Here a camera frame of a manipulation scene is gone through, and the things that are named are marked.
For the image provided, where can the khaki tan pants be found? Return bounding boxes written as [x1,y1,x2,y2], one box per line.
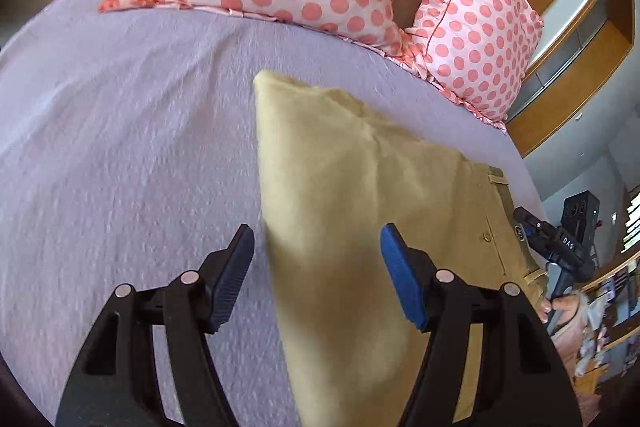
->
[254,72,547,426]

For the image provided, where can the person's right hand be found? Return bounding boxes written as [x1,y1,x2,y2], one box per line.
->
[537,291,586,333]

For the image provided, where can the pink polka dot pillow right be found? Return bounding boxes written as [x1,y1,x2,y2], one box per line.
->
[400,0,544,131]

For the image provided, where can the lavender bed sheet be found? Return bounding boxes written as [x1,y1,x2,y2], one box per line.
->
[1,0,541,419]

